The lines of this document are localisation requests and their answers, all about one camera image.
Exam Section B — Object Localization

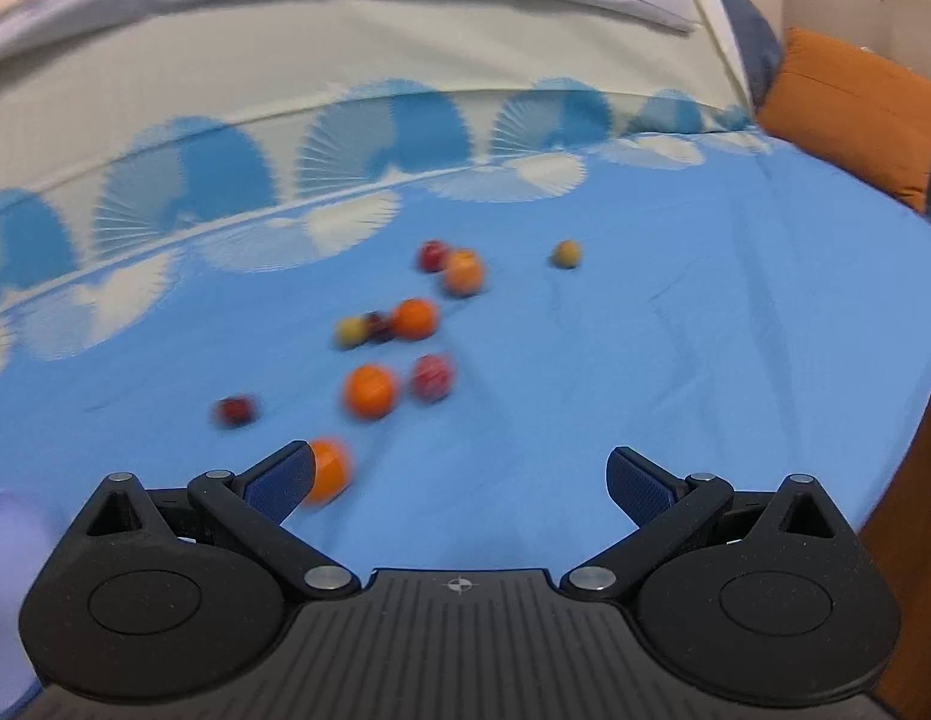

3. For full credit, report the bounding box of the orange mandarin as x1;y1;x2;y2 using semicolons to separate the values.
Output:
342;364;399;421
303;437;353;507
390;298;441;341

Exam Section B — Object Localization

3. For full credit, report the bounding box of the dark red jujube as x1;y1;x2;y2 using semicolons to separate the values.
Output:
213;395;259;429

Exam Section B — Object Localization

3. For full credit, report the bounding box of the yellow-green longan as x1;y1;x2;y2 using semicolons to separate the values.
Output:
550;239;582;270
333;316;369;349

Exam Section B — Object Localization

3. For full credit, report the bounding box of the red candy fruit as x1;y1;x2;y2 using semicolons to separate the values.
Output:
410;355;454;403

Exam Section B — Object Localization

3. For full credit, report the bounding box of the orange fruit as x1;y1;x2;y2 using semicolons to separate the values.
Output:
442;249;485;298

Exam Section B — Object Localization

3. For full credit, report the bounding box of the dark jujube in cluster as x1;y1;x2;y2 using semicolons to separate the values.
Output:
364;312;395;343

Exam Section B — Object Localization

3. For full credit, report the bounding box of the lavender plastic plate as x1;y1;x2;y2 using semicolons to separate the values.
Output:
0;491;58;718

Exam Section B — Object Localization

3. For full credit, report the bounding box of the red cherry tomato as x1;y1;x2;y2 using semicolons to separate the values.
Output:
417;239;451;273

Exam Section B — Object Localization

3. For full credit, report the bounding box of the blue patterned sofa cover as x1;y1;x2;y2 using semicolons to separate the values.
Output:
0;0;931;714

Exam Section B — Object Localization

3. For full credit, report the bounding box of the orange cushion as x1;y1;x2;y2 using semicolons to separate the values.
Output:
756;28;931;213

